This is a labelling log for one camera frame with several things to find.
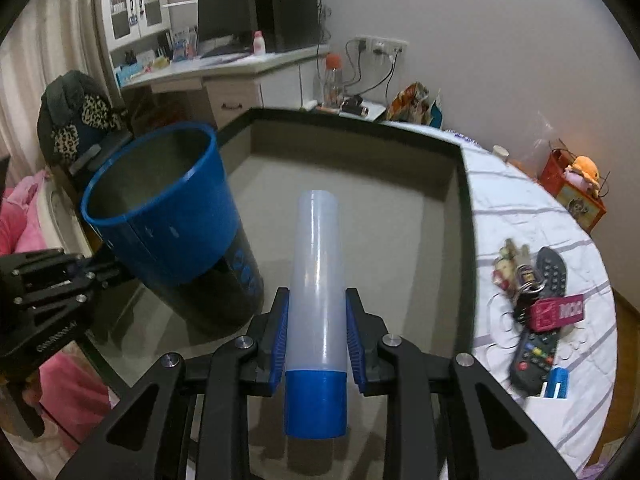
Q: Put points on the clear plastic bag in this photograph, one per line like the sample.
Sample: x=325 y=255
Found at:
x=550 y=130

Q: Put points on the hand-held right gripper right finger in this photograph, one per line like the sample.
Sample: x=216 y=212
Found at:
x=354 y=345

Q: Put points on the beige curtain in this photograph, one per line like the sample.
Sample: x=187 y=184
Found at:
x=35 y=60

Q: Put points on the small blue and white holder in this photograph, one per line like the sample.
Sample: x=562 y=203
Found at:
x=556 y=385

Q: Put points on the white bottle with pink cap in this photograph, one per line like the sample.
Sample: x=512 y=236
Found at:
x=257 y=44

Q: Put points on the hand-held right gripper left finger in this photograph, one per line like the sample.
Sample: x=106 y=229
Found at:
x=278 y=345

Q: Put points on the office chair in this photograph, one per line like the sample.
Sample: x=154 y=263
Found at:
x=100 y=145

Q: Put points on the black computer tower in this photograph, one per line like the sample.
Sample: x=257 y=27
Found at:
x=290 y=10

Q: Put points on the clear bottle with orange cap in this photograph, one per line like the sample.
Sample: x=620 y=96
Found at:
x=334 y=80

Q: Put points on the white striped bedspread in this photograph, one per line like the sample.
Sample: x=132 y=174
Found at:
x=505 y=200

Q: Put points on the white hutch cabinet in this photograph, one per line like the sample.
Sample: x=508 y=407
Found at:
x=132 y=10

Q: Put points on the red basket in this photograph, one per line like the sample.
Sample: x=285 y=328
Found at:
x=580 y=207

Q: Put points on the white desk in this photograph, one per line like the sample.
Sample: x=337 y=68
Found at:
x=235 y=92

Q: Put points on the white wall outlet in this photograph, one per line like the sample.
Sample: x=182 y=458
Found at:
x=382 y=46

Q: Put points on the dark green tray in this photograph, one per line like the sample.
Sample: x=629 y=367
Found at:
x=400 y=240

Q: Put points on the black computer monitor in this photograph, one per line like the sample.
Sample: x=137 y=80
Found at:
x=225 y=10

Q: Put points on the pink blanket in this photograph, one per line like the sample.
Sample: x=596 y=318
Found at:
x=15 y=220

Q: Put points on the white cup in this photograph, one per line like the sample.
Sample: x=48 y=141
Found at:
x=500 y=153

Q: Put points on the translucent tube with blue cap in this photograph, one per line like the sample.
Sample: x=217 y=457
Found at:
x=317 y=285

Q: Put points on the colourful snack bag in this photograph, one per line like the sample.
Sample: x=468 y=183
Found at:
x=407 y=102

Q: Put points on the orange plush toy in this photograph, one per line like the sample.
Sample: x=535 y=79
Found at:
x=584 y=172

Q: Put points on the pink tag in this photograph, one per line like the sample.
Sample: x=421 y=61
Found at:
x=550 y=312

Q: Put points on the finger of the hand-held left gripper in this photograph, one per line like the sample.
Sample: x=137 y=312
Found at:
x=45 y=317
x=55 y=267

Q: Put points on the blue and black round bin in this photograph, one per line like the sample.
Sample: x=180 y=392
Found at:
x=165 y=245

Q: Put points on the black remote control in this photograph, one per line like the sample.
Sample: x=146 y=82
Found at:
x=535 y=355

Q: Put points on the white nightstand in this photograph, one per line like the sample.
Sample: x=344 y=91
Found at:
x=375 y=110

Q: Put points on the black keyboard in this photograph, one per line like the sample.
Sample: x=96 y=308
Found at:
x=225 y=51

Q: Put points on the leopard print garment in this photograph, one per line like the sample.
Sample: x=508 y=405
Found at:
x=67 y=140

